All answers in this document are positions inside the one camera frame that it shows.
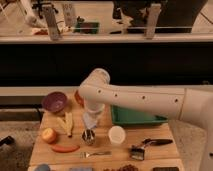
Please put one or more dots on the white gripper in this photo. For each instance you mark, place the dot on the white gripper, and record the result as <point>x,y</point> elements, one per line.
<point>93,107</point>

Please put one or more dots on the light blue towel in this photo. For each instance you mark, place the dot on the light blue towel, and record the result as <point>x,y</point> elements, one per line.
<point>89,122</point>

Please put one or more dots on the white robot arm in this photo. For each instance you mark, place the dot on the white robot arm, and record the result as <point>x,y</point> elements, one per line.
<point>188,105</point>

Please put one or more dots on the orange bowl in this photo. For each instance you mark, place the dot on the orange bowl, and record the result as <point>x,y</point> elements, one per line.
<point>78,99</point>

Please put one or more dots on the purple bowl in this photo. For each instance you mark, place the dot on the purple bowl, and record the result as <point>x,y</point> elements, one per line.
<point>54,102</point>

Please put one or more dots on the green plastic tray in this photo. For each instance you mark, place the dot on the green plastic tray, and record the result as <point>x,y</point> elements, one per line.
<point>128,117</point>

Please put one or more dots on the small metal cup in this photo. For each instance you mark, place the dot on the small metal cup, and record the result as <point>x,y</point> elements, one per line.
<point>88,136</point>

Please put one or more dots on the yellow corn cob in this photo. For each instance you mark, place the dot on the yellow corn cob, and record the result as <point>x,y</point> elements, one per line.
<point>67,123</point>

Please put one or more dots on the white plastic cup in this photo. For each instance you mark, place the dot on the white plastic cup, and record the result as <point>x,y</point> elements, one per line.
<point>116,135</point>

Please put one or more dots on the silver metal fork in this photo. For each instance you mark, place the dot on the silver metal fork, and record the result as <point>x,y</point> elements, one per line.
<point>87,154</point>

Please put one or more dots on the red yellow apple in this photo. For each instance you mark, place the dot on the red yellow apple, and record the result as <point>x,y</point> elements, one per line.
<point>49,135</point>

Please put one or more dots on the metal binder clip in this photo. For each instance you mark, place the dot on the metal binder clip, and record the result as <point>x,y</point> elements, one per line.
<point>137,153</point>

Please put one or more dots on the brown snack pile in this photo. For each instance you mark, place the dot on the brown snack pile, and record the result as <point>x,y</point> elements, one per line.
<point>123,168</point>

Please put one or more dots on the blue round object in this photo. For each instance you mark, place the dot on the blue round object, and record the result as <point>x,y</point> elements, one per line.
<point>42,167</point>

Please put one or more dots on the green bin in background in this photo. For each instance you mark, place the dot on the green bin in background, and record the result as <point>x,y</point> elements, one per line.
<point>87,27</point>

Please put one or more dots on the dark brown block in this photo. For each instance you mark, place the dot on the dark brown block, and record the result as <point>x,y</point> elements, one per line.
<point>165,169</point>

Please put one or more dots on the left metal bracket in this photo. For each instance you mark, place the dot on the left metal bracket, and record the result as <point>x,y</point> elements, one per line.
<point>53,30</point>

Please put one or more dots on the metal bracket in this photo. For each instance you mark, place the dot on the metal bracket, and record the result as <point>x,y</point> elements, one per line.
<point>53,30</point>
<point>154,12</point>

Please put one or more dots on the right metal bracket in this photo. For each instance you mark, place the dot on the right metal bracket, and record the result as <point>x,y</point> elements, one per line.
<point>154,12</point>

